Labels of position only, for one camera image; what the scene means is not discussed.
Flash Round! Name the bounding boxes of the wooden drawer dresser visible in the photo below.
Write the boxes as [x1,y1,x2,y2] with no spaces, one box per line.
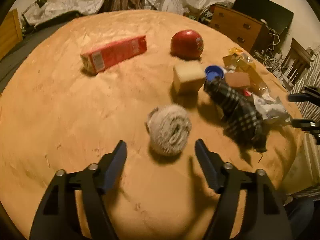
[210,4,273,55]

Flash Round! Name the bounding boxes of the grey striped cloth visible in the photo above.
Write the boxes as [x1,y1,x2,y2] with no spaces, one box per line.
[289,46,319,200]

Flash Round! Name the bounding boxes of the wooden headboard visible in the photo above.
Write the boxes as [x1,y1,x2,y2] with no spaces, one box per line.
[0,8,23,59]

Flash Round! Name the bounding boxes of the plaid dark cloth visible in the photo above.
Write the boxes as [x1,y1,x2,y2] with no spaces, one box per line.
[204,78,267,153]

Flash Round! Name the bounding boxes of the blue bottle cap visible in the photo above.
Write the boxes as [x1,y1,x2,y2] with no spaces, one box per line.
[204,65,225,81]

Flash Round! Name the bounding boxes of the brown sponge block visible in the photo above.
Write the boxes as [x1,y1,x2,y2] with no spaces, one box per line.
[225,72,250,89]

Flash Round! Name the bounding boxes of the white plastic sheet left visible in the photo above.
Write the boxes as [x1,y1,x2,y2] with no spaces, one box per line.
[26,0,105,27]

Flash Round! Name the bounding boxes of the dark side table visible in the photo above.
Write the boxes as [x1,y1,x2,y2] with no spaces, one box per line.
[281,38,311,85]

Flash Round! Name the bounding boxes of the gold clear cigarette box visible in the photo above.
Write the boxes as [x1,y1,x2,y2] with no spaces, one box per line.
[222,47,268,96]

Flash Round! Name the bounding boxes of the black monitor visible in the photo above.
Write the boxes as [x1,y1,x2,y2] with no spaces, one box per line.
[232,0,294,34]

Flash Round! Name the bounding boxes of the tangled white cables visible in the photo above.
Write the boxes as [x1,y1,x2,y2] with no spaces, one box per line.
[253,18,292,78]

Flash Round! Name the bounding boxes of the red round ball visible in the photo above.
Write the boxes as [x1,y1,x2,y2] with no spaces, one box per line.
[170,29,204,60]

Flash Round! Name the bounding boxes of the beige sponge block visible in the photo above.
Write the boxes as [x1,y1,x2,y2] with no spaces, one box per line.
[173,61,205,95]

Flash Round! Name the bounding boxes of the black desk lamp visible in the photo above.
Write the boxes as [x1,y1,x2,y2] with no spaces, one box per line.
[21,0,47,36]

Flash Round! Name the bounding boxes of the red carton box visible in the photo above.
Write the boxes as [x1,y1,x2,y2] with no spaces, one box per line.
[81,35,147,75]

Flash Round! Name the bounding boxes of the grey rolled towel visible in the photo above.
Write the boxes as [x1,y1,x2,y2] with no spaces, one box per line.
[145,104,191,157]

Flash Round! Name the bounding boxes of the white cigarette carton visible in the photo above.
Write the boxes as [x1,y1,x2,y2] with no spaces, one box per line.
[253,94,291,126]

